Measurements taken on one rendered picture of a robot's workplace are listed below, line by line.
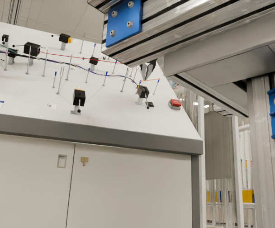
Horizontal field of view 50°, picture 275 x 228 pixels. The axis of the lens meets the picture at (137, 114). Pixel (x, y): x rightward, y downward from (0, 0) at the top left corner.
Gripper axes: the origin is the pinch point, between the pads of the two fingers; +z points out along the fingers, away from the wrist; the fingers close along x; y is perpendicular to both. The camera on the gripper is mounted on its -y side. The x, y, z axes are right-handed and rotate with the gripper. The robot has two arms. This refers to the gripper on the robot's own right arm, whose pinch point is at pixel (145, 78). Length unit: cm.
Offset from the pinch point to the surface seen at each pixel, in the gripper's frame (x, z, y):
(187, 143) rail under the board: -13.4, 26.9, -30.0
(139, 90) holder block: 5.0, 6.6, -7.7
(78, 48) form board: 29, -12, 51
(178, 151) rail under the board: -9.1, 30.7, -31.1
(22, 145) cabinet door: 57, 34, -25
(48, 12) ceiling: 37, -78, 339
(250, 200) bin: -250, 143, 158
